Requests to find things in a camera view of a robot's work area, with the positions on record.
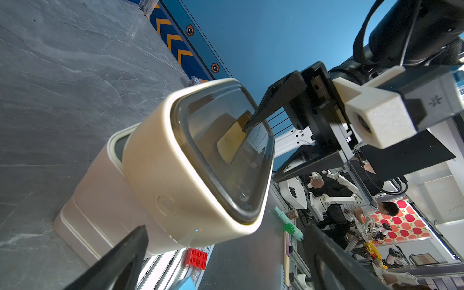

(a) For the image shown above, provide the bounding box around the person behind rail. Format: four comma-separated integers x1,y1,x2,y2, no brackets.
302,157,399,249

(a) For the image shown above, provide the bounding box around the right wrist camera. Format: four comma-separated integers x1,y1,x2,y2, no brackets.
333,65,464,149

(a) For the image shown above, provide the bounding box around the grey lid tissue box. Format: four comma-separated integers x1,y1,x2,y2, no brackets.
53,198,112,267
72,124,181,256

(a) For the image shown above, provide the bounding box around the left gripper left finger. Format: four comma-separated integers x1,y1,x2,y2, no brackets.
66,225,149,290

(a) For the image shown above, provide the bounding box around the blue triangle piece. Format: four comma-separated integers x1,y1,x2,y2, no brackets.
172,277,196,290

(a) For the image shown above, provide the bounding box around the cream tissue box angled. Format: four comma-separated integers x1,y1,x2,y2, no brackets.
122,78,275,247

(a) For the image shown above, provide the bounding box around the red block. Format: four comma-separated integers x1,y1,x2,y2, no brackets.
183,248,208,270

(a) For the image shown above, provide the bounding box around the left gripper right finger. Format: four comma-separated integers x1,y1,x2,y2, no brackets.
303,224,388,290

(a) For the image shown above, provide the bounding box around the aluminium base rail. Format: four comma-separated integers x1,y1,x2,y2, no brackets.
135,248,204,290

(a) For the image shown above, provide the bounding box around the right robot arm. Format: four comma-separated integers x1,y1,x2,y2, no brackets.
244,1,464,182

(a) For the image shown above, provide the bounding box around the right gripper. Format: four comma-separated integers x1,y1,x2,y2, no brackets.
243,62,360,182

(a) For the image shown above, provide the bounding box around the small clear bottle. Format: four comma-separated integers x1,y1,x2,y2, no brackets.
187,76,202,87

